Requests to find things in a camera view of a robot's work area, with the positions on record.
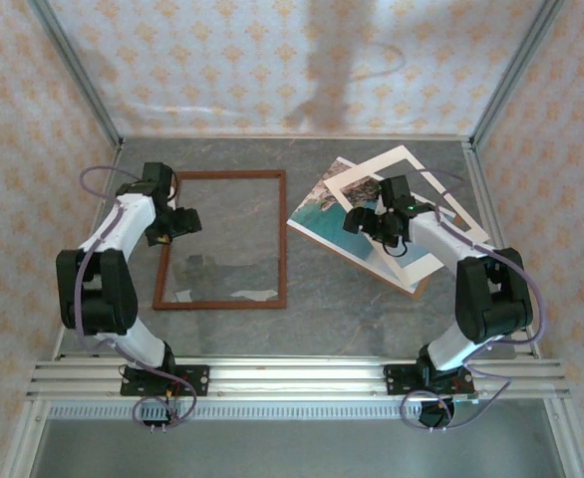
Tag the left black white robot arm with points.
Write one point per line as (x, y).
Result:
(97, 294)

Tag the brown fibreboard backing board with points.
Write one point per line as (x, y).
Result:
(420, 290)

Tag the aluminium mounting rail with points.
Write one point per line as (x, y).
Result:
(292, 376)

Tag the aluminium table side rail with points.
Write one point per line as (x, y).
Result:
(481, 179)

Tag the white photo mat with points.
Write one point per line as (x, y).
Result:
(411, 271)

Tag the aluminium corner post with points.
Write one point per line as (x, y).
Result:
(516, 74)
(80, 74)

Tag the brown wooden picture frame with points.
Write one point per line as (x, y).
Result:
(282, 239)

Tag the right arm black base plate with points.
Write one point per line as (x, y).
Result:
(399, 379)

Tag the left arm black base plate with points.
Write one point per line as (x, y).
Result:
(197, 379)

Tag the seaside landscape photo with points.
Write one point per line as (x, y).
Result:
(322, 224)

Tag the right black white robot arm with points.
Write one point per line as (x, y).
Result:
(491, 299)

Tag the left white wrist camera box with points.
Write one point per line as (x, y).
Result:
(173, 191)

